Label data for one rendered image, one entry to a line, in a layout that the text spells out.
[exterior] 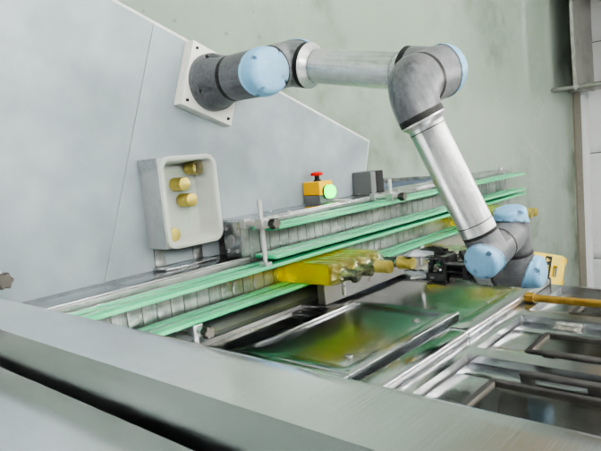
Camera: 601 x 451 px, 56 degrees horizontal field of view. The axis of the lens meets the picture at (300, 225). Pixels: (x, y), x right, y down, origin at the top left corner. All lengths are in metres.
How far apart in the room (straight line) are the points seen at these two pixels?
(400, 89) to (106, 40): 0.70
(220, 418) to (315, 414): 0.04
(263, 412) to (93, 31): 1.32
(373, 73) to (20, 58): 0.76
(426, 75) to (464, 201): 0.26
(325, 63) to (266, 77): 0.15
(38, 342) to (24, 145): 1.05
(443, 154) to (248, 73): 0.51
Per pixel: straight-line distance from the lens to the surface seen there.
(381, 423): 0.17
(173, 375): 0.23
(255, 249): 1.53
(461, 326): 1.43
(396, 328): 1.42
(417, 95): 1.18
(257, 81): 1.40
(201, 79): 1.52
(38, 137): 1.35
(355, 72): 1.40
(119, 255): 1.43
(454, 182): 1.19
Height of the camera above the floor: 1.98
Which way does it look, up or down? 42 degrees down
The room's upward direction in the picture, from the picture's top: 91 degrees clockwise
